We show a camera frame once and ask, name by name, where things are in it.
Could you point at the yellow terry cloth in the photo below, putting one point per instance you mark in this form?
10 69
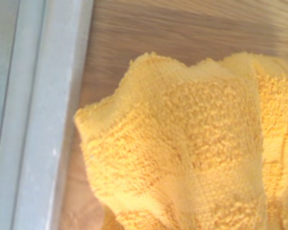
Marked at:
182 143

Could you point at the stainless steel double sink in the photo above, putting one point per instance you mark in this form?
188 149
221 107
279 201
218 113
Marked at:
38 119

